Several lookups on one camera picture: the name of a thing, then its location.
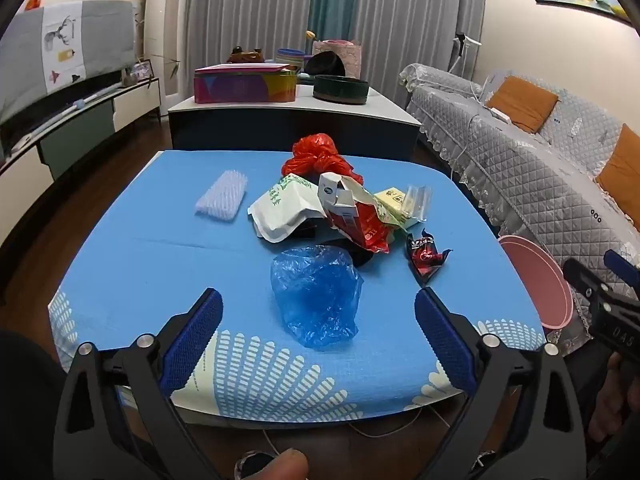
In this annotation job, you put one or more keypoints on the black bowl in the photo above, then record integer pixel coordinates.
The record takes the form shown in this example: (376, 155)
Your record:
(325, 65)

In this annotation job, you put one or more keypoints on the brown tea ornament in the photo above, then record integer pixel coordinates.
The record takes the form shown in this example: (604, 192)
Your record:
(245, 55)

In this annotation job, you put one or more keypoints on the white floor stand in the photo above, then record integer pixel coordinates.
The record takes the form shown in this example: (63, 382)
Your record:
(465, 42)

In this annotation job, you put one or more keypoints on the person's right hand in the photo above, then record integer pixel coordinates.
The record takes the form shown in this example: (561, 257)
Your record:
(607, 400)

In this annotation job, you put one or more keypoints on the yellow tissue pack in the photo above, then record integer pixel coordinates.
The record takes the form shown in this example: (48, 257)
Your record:
(392, 200)

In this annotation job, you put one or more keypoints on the white foam net sleeve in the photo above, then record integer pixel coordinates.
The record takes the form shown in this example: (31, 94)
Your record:
(222, 195)

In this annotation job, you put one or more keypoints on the white paper bag green print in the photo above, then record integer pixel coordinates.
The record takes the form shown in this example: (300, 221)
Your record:
(280, 210)

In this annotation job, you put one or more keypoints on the colourful tin box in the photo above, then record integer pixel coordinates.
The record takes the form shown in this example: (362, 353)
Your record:
(240, 87)

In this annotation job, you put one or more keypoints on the white long rod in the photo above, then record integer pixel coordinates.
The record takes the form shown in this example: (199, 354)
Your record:
(80, 103)

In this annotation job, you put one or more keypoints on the pink trash bin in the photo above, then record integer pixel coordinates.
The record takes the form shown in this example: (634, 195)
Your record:
(535, 275)

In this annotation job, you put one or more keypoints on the television with grey cover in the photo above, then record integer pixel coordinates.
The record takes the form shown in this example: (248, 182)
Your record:
(30, 55)

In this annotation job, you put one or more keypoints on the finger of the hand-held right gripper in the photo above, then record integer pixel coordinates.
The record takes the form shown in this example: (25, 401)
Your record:
(582, 280)
(617, 262)

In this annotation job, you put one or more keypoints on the clear zip bag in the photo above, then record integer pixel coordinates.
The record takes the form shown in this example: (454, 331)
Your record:
(417, 200)

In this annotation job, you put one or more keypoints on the blue patterned tablecloth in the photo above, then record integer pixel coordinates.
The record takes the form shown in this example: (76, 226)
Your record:
(150, 240)

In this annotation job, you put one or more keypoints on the dark round green bowl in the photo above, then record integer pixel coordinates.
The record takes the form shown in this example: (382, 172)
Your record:
(340, 90)

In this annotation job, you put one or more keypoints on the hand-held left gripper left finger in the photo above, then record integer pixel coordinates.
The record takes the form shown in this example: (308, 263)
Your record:
(195, 335)

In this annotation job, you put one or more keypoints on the white green television cabinet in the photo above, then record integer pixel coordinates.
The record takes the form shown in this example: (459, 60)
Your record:
(75, 135)

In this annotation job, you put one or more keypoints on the red snack packet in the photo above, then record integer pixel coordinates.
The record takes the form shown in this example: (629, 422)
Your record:
(367, 225)

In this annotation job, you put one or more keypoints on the small photo frame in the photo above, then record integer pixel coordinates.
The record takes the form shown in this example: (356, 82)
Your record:
(142, 70)

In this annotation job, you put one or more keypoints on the pink gift bag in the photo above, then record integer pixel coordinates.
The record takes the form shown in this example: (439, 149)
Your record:
(352, 60)

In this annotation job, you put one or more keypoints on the white power adapter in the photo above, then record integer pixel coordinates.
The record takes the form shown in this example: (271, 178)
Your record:
(499, 113)

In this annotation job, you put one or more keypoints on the red black candy wrapper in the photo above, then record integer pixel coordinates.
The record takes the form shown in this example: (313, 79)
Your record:
(425, 257)

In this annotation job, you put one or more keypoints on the red plastic bag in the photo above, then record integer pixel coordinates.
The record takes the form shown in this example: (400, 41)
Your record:
(315, 157)

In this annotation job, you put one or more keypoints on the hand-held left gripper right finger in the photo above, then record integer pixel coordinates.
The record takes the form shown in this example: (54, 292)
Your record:
(442, 340)

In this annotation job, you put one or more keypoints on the person's left hand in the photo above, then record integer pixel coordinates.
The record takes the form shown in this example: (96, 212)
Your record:
(280, 466)

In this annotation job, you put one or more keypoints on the grey curtain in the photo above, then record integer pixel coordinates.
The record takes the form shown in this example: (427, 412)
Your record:
(240, 5)
(420, 15)

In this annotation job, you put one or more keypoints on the stack of coloured bowls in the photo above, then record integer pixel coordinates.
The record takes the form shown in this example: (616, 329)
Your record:
(290, 57)

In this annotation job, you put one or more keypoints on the blue plastic bag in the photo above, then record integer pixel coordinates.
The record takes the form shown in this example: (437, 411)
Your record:
(315, 295)

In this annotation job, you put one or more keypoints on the dark coffee table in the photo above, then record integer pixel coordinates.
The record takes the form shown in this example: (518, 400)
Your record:
(300, 130)

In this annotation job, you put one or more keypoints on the small white carton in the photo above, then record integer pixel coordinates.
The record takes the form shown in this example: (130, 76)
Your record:
(336, 197)

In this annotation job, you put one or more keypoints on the grey quilted sofa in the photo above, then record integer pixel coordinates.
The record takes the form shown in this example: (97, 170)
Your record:
(525, 160)

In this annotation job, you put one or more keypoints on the orange cushion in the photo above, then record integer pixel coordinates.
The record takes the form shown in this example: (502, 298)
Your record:
(522, 105)
(622, 170)

